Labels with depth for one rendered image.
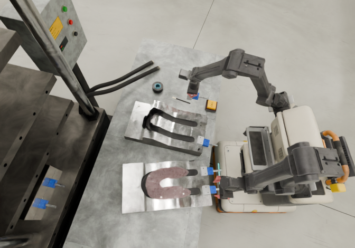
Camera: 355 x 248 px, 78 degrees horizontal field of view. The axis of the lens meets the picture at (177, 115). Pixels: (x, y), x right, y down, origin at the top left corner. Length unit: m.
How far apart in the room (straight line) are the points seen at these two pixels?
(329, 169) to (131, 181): 0.94
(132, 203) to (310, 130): 0.93
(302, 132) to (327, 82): 2.41
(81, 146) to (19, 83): 0.54
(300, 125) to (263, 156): 0.33
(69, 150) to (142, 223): 0.64
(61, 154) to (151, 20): 2.28
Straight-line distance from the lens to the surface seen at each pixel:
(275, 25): 3.74
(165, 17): 3.34
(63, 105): 1.38
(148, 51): 1.83
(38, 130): 1.37
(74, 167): 1.51
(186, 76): 1.27
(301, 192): 1.16
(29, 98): 1.16
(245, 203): 2.04
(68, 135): 1.58
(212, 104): 1.57
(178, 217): 1.38
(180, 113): 1.45
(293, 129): 1.08
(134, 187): 1.28
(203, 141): 1.36
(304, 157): 0.70
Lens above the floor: 2.18
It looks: 64 degrees down
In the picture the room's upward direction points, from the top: 12 degrees clockwise
